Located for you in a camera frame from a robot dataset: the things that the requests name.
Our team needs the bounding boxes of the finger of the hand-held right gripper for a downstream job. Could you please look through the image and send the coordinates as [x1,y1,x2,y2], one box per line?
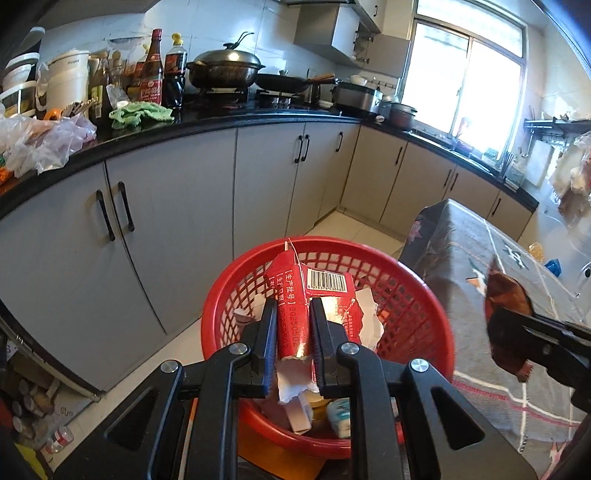
[486,306,591,370]

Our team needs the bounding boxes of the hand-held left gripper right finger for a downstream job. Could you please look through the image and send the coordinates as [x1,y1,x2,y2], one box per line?
[310,298,539,480]

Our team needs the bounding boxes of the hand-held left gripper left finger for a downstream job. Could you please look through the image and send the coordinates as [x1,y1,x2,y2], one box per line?
[53,295,278,480]

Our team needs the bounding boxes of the dark red snack packet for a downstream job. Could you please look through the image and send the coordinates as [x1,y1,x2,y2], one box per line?
[484,256,534,384]

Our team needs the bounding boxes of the red torn carton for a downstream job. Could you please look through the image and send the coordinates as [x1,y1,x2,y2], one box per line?
[263,237,366,407]

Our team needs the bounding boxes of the teal tissue pack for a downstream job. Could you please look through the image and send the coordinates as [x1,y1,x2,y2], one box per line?
[326,398,354,438]

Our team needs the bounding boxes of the white blue medicine box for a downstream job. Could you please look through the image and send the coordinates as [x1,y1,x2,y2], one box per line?
[286,394,314,435]

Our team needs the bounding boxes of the red plastic basket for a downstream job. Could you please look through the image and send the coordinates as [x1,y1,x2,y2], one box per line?
[201,235,455,460]

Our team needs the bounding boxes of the white torn paper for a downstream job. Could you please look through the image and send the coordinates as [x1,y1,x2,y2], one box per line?
[355,286,385,352]

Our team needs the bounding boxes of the grey patterned tablecloth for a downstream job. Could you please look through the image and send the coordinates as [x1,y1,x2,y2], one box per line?
[399,198,591,467]

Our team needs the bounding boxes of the hanging plastic bags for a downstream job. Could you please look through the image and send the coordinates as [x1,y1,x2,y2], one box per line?
[549,134,591,222]

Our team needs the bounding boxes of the white cutting board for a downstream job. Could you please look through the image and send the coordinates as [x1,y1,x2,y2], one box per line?
[526,138,555,188]

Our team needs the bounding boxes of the beige base cabinets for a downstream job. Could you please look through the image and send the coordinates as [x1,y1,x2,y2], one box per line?
[0,121,539,402]

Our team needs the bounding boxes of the plastic water bottle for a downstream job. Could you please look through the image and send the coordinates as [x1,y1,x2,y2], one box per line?
[44,425,75,455]

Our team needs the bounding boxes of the black kitchen countertop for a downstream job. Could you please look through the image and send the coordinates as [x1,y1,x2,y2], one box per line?
[0,104,540,222]

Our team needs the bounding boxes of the dark cooking pot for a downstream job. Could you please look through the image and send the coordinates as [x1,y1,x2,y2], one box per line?
[390,102,419,130]

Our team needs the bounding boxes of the silver rice cooker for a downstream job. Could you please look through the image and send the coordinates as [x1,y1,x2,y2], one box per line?
[331,82,384,114]

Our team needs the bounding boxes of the black gas stove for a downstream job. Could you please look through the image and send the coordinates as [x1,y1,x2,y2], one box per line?
[185,88,305,112]

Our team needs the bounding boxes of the kitchen window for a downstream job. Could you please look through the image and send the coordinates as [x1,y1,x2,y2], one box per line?
[402,0,529,153]

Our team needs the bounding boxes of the black frying pan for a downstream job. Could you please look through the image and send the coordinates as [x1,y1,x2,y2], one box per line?
[255,69,337,95]

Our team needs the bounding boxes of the green cloth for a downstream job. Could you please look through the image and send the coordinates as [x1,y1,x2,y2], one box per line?
[109,102,175,131]

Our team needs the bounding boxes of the steel wok with lid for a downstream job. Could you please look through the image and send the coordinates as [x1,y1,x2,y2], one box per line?
[185,31,265,89]

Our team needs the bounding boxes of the dark bottle yellow cap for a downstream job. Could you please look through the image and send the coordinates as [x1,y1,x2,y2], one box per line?
[164,32,189,110]

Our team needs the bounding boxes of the red label sauce bottle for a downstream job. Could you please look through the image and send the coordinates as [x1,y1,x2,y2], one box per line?
[139,28,164,107]

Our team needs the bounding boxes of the crumpled clear plastic bags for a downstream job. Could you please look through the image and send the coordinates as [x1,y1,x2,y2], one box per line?
[0,113,98,178]

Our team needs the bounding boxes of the cooking oil bottle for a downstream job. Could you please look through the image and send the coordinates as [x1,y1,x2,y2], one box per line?
[90,53,114,125]

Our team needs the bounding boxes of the stacked white containers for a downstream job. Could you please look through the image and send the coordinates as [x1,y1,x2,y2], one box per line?
[0,52,42,118]

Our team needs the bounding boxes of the metal wall dish rack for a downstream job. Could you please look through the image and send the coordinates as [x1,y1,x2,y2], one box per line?
[524,117,591,144]

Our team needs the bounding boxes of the beige wall cabinets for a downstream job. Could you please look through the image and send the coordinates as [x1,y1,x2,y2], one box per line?
[293,0,411,79]

